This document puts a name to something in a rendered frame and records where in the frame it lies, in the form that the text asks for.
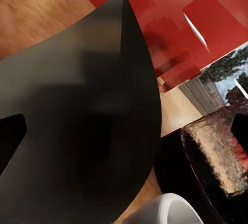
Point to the paper coffee filter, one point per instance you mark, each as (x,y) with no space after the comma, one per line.
(91,102)

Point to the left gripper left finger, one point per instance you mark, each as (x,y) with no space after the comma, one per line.
(12,131)

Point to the fixed window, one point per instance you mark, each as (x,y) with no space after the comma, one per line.
(221,84)

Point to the water glass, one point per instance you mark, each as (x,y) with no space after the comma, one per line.
(176,71)

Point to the coffee cup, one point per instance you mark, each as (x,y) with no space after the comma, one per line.
(167,208)

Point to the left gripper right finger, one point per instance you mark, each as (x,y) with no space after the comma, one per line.
(240,130)

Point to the electric kettle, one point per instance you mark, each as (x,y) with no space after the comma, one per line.
(204,163)

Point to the countertop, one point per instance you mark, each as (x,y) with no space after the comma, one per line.
(24,23)

